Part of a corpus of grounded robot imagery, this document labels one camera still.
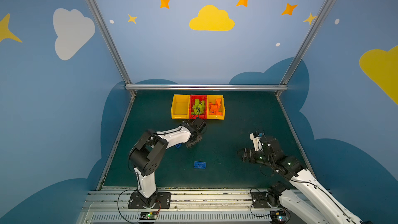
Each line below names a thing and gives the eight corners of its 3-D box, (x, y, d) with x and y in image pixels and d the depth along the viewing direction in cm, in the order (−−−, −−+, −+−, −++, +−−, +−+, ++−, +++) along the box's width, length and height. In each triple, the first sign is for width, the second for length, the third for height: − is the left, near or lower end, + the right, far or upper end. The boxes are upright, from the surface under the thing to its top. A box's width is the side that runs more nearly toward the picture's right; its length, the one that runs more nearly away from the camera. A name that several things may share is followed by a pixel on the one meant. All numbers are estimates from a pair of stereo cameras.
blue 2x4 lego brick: (193, 168, 86) (193, 167, 85) (194, 162, 89) (194, 161, 87) (206, 168, 87) (206, 167, 85) (206, 162, 89) (206, 161, 87)
